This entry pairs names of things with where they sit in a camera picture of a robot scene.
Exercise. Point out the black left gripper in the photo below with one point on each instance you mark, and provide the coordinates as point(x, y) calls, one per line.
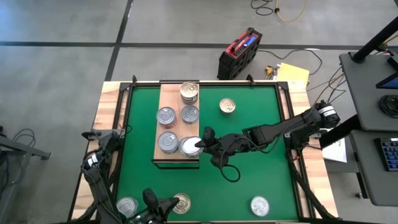
point(150, 211)

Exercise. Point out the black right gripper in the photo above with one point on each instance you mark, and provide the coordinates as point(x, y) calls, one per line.
point(228, 144)

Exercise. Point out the plain grey lid can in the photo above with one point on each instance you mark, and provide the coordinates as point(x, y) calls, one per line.
point(188, 147)

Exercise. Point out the green label can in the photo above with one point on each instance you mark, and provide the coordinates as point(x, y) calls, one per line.
point(190, 114)

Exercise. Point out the red label can silver lid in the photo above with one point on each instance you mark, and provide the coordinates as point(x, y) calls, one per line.
point(166, 116)
point(169, 127)

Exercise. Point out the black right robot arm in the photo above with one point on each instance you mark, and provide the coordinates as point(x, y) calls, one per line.
point(286, 127)

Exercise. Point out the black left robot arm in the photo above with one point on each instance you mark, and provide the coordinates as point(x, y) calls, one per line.
point(99, 183)

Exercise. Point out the blue white label can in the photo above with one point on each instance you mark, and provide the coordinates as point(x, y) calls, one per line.
point(128, 205)

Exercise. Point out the wooden board tray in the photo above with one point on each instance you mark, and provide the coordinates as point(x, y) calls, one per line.
point(169, 93)

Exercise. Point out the green table mat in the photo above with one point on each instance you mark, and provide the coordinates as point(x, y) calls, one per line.
point(264, 174)

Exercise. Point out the red black tool case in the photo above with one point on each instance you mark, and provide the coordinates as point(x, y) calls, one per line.
point(237, 59)

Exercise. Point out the yellow plug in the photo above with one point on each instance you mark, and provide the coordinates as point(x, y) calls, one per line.
point(269, 72)

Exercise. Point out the yellow paper pad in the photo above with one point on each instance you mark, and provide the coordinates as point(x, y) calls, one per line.
point(292, 74)

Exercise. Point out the white paper sheet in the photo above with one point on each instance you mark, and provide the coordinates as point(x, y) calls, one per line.
point(337, 152)

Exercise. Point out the grey metal stand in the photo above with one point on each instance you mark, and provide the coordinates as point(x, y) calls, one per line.
point(21, 149)

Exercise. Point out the grey desk top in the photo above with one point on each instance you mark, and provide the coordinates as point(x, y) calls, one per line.
point(363, 93)
point(370, 180)

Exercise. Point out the black keyboard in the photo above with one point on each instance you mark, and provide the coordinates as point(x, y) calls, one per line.
point(388, 154)

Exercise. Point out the tablet screen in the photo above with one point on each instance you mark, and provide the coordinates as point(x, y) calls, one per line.
point(390, 82)

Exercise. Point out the black pole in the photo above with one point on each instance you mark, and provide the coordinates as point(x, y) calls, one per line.
point(376, 40)

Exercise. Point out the black aluminium table frame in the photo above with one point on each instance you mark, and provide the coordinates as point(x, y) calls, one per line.
point(217, 84)

